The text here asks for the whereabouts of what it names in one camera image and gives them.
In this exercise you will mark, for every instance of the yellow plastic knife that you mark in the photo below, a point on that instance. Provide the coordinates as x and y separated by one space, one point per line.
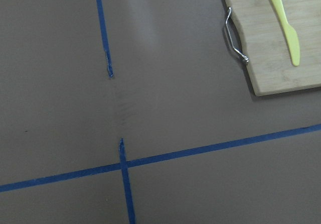
289 32

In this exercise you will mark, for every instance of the bamboo cutting board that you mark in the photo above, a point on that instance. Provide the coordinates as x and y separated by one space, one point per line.
262 40

